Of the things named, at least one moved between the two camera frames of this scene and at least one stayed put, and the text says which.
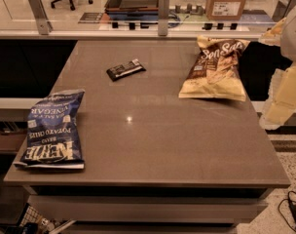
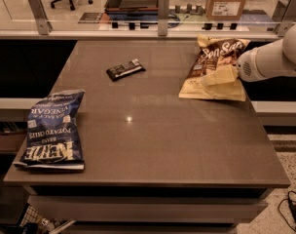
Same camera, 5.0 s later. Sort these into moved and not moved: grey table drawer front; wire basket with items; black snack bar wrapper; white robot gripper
Moved: white robot gripper
Not moved: grey table drawer front; black snack bar wrapper; wire basket with items
